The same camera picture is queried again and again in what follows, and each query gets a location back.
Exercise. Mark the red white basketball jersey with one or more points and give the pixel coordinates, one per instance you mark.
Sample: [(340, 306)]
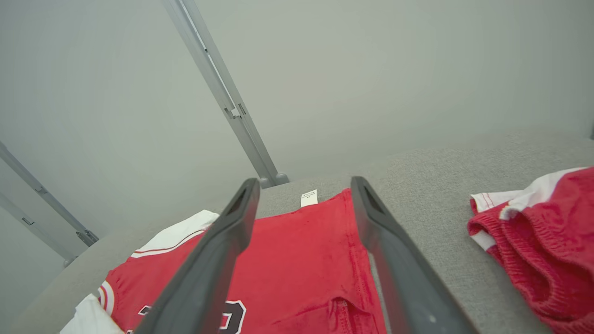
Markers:
[(301, 269)]

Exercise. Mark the grey fabric sofa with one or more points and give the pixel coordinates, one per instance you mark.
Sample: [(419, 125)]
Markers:
[(427, 185)]

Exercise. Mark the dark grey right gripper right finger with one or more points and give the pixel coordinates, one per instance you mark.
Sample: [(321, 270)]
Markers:
[(403, 278)]

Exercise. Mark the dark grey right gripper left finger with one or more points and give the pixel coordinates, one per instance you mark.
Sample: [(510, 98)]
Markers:
[(204, 273)]

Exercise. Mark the red shorts with white trim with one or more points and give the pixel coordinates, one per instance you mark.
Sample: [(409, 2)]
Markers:
[(547, 241)]

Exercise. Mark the grey partition post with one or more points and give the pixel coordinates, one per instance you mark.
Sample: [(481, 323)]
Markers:
[(229, 86), (32, 227), (213, 83), (46, 192)]

